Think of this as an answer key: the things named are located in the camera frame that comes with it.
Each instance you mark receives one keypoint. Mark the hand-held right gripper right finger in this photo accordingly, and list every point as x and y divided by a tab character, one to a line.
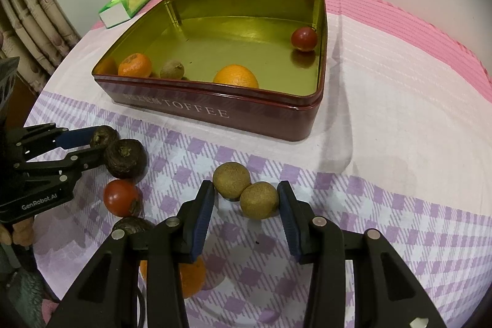
288	216

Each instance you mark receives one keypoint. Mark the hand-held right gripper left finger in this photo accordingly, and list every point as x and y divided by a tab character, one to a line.
201	220

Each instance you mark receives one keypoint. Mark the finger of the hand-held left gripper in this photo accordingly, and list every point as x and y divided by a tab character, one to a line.
75	137
84	161

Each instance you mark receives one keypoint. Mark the dark water chestnut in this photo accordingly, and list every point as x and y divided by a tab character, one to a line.
100	137
132	225
125	158

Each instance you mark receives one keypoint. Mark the brown longan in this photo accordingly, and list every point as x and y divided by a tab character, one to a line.
259	200
172	69
231	180

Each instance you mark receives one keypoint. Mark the red cherry tomato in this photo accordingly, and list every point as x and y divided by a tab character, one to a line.
122	198
304	39

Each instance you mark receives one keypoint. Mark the orange mandarin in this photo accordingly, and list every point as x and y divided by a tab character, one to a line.
192	278
134	65

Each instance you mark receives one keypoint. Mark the dark red tin box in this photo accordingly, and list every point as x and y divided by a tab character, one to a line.
230	113

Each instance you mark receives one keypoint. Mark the smooth round orange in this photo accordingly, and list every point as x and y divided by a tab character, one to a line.
236	76

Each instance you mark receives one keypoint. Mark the person's left hand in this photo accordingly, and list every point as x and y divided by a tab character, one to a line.
21	230

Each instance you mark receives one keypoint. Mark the beige patterned curtain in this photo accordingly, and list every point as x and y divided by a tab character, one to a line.
27	24

